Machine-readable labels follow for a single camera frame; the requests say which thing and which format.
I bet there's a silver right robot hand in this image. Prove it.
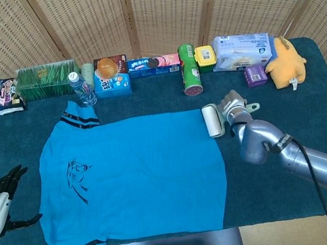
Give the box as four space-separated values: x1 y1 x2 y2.
215 87 250 120

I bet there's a pale green lint roller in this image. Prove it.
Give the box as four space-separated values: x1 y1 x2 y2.
200 96 264 140

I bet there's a blue T-shirt with cat print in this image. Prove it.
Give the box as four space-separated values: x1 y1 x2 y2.
20 77 237 245

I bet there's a small purple box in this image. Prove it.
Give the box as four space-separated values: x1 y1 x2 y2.
242 63 270 90

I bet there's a white blue wipes pack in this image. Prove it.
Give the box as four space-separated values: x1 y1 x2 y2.
207 27 279 77

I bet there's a yellow lidded container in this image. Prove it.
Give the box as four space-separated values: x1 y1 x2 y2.
193 44 218 75

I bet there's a green chips can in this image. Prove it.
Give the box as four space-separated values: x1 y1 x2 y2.
176 42 205 97

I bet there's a yellow plush toy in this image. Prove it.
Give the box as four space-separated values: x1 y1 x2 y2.
259 32 312 96

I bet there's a blue pink cookie box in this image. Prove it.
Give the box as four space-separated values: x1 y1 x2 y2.
126 51 183 81

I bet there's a dark blue table cloth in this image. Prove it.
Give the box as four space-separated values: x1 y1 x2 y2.
0 26 327 245

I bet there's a woven bamboo folding screen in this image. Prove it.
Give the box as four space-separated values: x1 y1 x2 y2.
0 0 327 245

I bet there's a blue box with bun picture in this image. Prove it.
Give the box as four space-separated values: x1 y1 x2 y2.
90 53 134 101

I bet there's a purple pink snack bag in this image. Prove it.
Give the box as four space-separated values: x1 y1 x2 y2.
0 75 29 117

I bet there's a green grass pattern box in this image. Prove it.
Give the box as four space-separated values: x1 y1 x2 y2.
13 58 84 104

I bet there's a pale green roll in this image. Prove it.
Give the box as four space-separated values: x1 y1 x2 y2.
79 61 97 88

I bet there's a clear plastic water bottle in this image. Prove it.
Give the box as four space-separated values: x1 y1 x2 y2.
67 68 99 109

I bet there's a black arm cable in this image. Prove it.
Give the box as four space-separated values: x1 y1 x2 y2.
290 133 327 245

